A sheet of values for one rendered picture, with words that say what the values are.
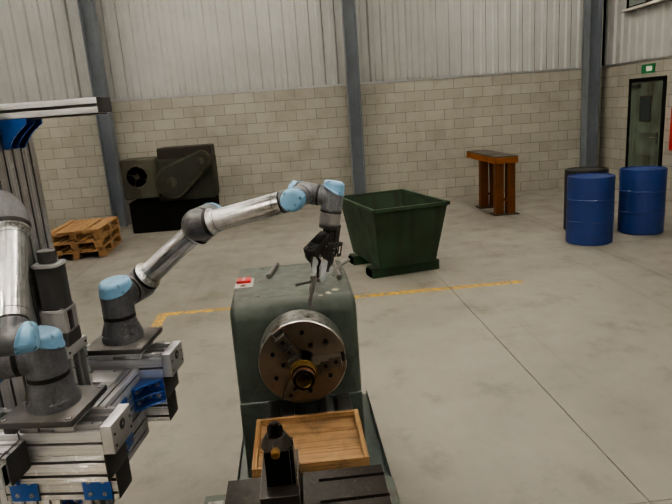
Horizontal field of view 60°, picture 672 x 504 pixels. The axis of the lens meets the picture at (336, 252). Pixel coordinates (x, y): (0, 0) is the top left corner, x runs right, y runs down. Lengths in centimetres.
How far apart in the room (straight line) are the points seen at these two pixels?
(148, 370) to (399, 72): 1044
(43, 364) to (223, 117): 1038
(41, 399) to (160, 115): 1054
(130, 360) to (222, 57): 1015
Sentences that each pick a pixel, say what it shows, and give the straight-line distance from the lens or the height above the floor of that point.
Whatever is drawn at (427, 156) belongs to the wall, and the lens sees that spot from 1229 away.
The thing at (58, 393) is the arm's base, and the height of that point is 121.
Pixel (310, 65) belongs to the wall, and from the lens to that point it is 1200.
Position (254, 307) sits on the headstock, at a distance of 222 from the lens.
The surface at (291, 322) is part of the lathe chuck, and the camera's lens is 205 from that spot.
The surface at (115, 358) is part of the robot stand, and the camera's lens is 234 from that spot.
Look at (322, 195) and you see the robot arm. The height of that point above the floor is 166.
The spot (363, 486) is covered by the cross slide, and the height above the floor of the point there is 97.
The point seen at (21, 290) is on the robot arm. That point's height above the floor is 156.
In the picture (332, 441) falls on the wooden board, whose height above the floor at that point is 88.
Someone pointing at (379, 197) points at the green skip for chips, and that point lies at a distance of 778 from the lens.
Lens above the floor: 194
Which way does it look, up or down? 14 degrees down
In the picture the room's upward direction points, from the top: 4 degrees counter-clockwise
